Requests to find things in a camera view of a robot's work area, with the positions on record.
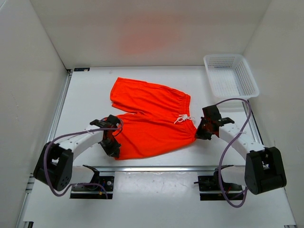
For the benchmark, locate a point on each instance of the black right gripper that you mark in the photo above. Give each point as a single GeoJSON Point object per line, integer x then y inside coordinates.
{"type": "Point", "coordinates": [200, 134]}

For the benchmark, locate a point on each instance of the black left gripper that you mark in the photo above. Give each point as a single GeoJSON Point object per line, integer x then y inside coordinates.
{"type": "Point", "coordinates": [110, 152]}

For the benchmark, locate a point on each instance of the orange shorts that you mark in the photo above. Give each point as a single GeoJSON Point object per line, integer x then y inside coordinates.
{"type": "Point", "coordinates": [156, 118]}

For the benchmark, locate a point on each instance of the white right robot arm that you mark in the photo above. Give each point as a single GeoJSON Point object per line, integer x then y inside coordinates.
{"type": "Point", "coordinates": [263, 170]}

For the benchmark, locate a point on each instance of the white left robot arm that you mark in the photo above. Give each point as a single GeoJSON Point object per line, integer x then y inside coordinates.
{"type": "Point", "coordinates": [55, 166]}

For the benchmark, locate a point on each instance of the white plastic basket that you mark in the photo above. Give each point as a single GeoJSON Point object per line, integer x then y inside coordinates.
{"type": "Point", "coordinates": [230, 76]}

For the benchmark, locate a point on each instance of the dark blue label sticker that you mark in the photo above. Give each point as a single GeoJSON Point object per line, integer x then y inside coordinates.
{"type": "Point", "coordinates": [81, 69]}

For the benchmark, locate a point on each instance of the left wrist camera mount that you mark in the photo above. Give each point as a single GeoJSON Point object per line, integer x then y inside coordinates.
{"type": "Point", "coordinates": [101, 123]}

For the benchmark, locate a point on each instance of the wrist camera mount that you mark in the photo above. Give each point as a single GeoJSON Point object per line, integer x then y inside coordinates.
{"type": "Point", "coordinates": [226, 120]}
{"type": "Point", "coordinates": [101, 123]}

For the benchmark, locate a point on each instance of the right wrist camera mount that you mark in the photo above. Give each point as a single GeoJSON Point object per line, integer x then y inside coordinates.
{"type": "Point", "coordinates": [226, 120]}

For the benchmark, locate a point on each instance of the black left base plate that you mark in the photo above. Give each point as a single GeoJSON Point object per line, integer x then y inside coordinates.
{"type": "Point", "coordinates": [103, 191]}

